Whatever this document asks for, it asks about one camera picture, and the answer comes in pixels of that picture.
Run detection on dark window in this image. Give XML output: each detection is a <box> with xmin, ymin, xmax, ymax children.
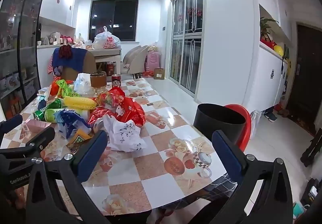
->
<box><xmin>89</xmin><ymin>0</ymin><xmax>139</xmax><ymax>41</ymax></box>

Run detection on teal box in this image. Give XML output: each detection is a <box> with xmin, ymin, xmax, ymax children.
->
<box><xmin>293</xmin><ymin>201</ymin><xmax>311</xmax><ymax>219</ymax></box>

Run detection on pink plastic stool stack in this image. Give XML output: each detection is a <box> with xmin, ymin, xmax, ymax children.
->
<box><xmin>147</xmin><ymin>50</ymin><xmax>161</xmax><ymax>69</ymax></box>

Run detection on red plastic chair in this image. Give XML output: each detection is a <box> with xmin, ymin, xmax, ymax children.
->
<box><xmin>224</xmin><ymin>104</ymin><xmax>252</xmax><ymax>153</ymax></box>

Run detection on black trash bin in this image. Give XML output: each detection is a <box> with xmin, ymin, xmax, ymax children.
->
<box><xmin>193</xmin><ymin>103</ymin><xmax>247</xmax><ymax>150</ymax></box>

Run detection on sliding glass door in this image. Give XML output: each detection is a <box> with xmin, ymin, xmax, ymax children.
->
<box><xmin>169</xmin><ymin>0</ymin><xmax>204</xmax><ymax>95</ymax></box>

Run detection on blue and white packet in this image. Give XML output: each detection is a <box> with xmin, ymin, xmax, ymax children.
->
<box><xmin>57</xmin><ymin>108</ymin><xmax>92</xmax><ymax>139</ymax></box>

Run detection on blue shoes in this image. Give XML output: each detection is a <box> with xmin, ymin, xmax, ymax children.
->
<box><xmin>264</xmin><ymin>111</ymin><xmax>278</xmax><ymax>122</ymax></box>

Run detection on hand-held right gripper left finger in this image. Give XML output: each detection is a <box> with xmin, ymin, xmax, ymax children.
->
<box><xmin>25</xmin><ymin>130</ymin><xmax>111</xmax><ymax>224</ymax></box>

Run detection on yellow snack packet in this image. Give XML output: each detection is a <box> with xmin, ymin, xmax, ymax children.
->
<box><xmin>62</xmin><ymin>96</ymin><xmax>97</xmax><ymax>111</ymax></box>

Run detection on white shoe cabinet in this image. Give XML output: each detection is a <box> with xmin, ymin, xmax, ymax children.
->
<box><xmin>241</xmin><ymin>4</ymin><xmax>290</xmax><ymax>111</ymax></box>

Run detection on white paper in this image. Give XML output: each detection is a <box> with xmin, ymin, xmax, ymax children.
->
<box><xmin>103</xmin><ymin>114</ymin><xmax>144</xmax><ymax>153</ymax></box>

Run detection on checkered printed tablecloth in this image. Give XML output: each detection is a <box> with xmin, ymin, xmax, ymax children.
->
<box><xmin>0</xmin><ymin>78</ymin><xmax>238</xmax><ymax>217</ymax></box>

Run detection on wooden chair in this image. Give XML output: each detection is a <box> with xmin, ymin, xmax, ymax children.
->
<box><xmin>52</xmin><ymin>47</ymin><xmax>97</xmax><ymax>81</ymax></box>

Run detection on black bag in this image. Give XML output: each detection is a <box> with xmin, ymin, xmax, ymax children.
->
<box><xmin>300</xmin><ymin>179</ymin><xmax>320</xmax><ymax>204</ymax></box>

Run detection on potted green plant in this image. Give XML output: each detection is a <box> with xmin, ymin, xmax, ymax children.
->
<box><xmin>260</xmin><ymin>16</ymin><xmax>280</xmax><ymax>41</ymax></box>

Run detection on plain white plastic bag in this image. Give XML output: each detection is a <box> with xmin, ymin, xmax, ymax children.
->
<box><xmin>250</xmin><ymin>110</ymin><xmax>262</xmax><ymax>136</ymax></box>

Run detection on dark red door mat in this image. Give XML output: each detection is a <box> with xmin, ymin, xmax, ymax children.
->
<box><xmin>285</xmin><ymin>111</ymin><xmax>317</xmax><ymax>134</ymax></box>

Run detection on beige upholstered chair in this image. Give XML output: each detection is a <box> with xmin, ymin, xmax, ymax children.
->
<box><xmin>121</xmin><ymin>45</ymin><xmax>145</xmax><ymax>79</ymax></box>
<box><xmin>137</xmin><ymin>45</ymin><xmax>149</xmax><ymax>74</ymax></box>

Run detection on brown jar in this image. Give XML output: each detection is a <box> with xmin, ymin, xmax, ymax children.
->
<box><xmin>90</xmin><ymin>71</ymin><xmax>107</xmax><ymax>89</ymax></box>

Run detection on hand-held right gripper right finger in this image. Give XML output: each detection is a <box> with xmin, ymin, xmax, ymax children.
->
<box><xmin>199</xmin><ymin>130</ymin><xmax>295</xmax><ymax>224</ymax></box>

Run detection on dark green cone packet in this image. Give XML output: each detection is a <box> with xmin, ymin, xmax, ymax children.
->
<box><xmin>46</xmin><ymin>98</ymin><xmax>66</xmax><ymax>110</ymax></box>

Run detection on white plastic bag red print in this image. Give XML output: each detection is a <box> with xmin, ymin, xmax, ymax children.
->
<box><xmin>92</xmin><ymin>26</ymin><xmax>121</xmax><ymax>50</ymax></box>

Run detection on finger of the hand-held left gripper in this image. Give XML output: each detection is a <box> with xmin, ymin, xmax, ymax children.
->
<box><xmin>0</xmin><ymin>114</ymin><xmax>24</xmax><ymax>139</ymax></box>
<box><xmin>0</xmin><ymin>127</ymin><xmax>55</xmax><ymax>162</ymax></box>

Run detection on glass display cabinet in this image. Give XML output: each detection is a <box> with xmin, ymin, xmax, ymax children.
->
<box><xmin>0</xmin><ymin>0</ymin><xmax>52</xmax><ymax>119</ymax></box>

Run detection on beige table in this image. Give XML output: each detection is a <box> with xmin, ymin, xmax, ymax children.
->
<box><xmin>84</xmin><ymin>47</ymin><xmax>122</xmax><ymax>76</ymax></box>

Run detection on red drink can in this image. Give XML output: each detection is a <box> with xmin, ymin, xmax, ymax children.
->
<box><xmin>111</xmin><ymin>74</ymin><xmax>122</xmax><ymax>90</ymax></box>

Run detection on pink paper box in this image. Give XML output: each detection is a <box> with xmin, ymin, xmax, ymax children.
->
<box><xmin>20</xmin><ymin>120</ymin><xmax>51</xmax><ymax>136</ymax></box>

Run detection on red plush decoration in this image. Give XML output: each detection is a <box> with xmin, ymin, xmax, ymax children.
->
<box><xmin>260</xmin><ymin>39</ymin><xmax>277</xmax><ymax>50</ymax></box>

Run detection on orange-red plastic wrapper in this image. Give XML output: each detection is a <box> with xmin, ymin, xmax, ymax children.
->
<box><xmin>50</xmin><ymin>81</ymin><xmax>62</xmax><ymax>96</ymax></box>

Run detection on brown snack packet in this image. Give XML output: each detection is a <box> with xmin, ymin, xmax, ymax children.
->
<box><xmin>67</xmin><ymin>132</ymin><xmax>92</xmax><ymax>153</ymax></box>

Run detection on bright green packet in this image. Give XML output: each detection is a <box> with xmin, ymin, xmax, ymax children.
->
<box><xmin>56</xmin><ymin>79</ymin><xmax>76</xmax><ymax>99</ymax></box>

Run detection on red knitted flower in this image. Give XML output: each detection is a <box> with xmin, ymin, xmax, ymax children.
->
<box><xmin>59</xmin><ymin>44</ymin><xmax>73</xmax><ymax>59</ymax></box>

